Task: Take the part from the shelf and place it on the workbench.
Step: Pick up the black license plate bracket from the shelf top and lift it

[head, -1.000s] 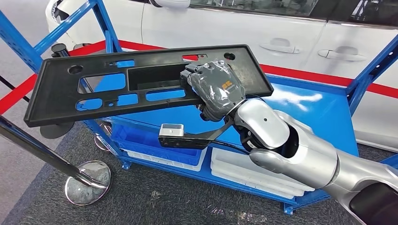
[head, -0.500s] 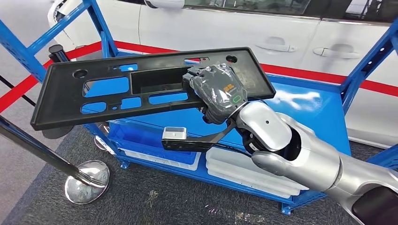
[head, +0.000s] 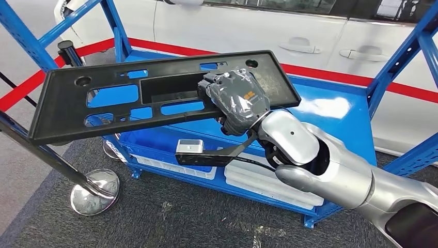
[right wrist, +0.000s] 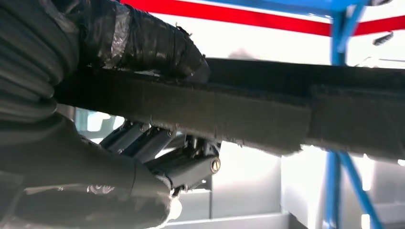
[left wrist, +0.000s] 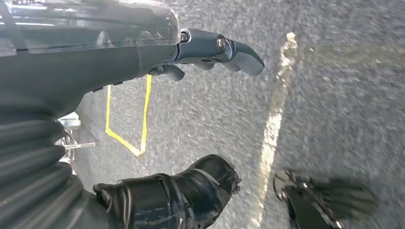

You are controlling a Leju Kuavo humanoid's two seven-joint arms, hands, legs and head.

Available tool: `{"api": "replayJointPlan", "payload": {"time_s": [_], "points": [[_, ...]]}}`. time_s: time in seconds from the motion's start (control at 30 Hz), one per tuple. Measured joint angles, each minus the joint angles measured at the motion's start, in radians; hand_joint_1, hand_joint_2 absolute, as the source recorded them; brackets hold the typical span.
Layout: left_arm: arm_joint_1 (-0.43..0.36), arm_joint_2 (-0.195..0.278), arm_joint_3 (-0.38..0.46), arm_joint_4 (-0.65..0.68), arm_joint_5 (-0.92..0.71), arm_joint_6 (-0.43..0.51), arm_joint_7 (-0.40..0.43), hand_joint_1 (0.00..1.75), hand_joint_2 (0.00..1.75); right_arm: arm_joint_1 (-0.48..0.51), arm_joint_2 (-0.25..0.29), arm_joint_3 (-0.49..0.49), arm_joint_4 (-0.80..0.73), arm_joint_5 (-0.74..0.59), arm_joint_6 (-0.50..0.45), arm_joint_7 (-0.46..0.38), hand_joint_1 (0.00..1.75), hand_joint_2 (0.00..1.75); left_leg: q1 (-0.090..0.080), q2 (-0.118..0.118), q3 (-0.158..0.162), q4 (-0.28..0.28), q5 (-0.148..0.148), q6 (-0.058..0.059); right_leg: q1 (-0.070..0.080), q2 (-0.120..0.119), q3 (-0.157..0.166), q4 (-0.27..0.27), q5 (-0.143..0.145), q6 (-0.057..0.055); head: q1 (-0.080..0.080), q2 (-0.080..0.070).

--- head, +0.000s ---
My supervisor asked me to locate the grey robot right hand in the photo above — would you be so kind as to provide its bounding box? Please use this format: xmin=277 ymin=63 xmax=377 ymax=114
xmin=197 ymin=68 xmax=272 ymax=137

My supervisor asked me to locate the black plastic panel part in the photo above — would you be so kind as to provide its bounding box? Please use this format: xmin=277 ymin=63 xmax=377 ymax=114
xmin=28 ymin=50 xmax=302 ymax=146

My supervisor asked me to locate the blue metal shelf rack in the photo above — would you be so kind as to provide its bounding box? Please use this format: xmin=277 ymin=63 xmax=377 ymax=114
xmin=0 ymin=0 xmax=438 ymax=229

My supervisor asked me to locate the white car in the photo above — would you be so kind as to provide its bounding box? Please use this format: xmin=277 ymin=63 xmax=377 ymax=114
xmin=54 ymin=0 xmax=438 ymax=154

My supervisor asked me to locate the white plastic tray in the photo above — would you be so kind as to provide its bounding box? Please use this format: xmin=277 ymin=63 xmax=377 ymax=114
xmin=225 ymin=178 xmax=316 ymax=210
xmin=224 ymin=152 xmax=325 ymax=206

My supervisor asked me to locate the red barrier belt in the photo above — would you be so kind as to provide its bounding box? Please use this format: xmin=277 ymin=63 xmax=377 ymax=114
xmin=0 ymin=56 xmax=66 ymax=112
xmin=75 ymin=37 xmax=438 ymax=104

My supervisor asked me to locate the blue plastic crate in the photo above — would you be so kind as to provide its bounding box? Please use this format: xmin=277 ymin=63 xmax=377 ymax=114
xmin=118 ymin=128 xmax=220 ymax=172

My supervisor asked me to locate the white plastic crate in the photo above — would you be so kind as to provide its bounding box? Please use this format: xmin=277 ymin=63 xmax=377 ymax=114
xmin=131 ymin=154 xmax=218 ymax=181

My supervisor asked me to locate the silver floor tape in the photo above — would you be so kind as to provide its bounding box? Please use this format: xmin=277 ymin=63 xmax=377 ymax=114
xmin=251 ymin=225 xmax=287 ymax=248

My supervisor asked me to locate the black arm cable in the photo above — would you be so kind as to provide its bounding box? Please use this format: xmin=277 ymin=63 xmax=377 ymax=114
xmin=236 ymin=157 xmax=277 ymax=172

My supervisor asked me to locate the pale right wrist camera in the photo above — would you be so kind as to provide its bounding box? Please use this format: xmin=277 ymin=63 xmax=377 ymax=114
xmin=175 ymin=138 xmax=205 ymax=154

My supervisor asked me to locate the black camera bracket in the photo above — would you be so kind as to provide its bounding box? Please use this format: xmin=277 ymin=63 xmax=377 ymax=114
xmin=175 ymin=131 xmax=259 ymax=168

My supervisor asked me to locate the chrome stanchion post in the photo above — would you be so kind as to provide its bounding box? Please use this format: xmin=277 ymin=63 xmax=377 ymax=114
xmin=57 ymin=40 xmax=120 ymax=161
xmin=0 ymin=111 xmax=121 ymax=216

